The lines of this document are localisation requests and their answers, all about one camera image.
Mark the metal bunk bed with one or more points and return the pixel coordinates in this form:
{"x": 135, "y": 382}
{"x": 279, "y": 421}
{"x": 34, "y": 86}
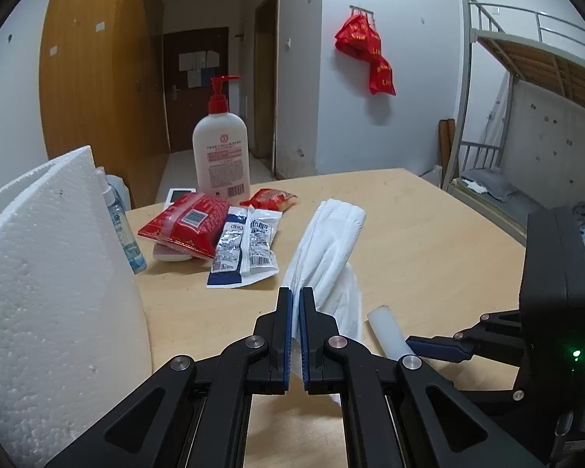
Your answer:
{"x": 540, "y": 117}

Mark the white foam sheet roll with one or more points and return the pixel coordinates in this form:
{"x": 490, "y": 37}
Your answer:
{"x": 388, "y": 333}

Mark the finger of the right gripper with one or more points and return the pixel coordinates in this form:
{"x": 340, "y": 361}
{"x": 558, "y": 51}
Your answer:
{"x": 441, "y": 348}

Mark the wooden wardrobe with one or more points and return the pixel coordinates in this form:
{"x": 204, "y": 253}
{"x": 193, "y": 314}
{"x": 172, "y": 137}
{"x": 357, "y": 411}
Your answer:
{"x": 101, "y": 86}

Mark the red hanging bags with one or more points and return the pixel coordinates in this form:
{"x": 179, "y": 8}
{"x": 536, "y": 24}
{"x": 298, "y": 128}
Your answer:
{"x": 358, "y": 38}

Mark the blue white sachet pack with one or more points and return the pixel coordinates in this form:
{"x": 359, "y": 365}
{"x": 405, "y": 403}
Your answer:
{"x": 243, "y": 254}

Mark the red snack packet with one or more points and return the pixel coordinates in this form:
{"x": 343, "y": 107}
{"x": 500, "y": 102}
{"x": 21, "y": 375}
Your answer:
{"x": 191, "y": 225}

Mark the white cloth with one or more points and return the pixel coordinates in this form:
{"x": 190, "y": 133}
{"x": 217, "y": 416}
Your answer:
{"x": 321, "y": 262}

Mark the dark wooden door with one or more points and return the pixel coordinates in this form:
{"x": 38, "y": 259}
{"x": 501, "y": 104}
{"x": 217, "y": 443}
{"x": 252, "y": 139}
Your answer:
{"x": 190, "y": 60}

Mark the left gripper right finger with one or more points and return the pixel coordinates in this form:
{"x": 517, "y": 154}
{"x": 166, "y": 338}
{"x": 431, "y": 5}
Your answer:
{"x": 398, "y": 413}

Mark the small orange snack packet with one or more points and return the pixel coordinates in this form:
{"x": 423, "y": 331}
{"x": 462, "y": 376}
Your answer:
{"x": 271, "y": 199}

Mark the white lotion pump bottle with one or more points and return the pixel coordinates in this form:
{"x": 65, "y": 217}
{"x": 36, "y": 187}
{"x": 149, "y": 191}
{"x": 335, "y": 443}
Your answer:
{"x": 220, "y": 149}

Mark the white styrofoam box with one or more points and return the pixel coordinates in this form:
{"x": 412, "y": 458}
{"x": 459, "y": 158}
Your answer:
{"x": 73, "y": 334}

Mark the grey pillow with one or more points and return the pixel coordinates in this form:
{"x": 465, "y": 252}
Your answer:
{"x": 492, "y": 180}

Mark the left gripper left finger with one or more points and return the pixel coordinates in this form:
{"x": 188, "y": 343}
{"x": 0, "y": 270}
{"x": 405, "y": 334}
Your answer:
{"x": 193, "y": 413}

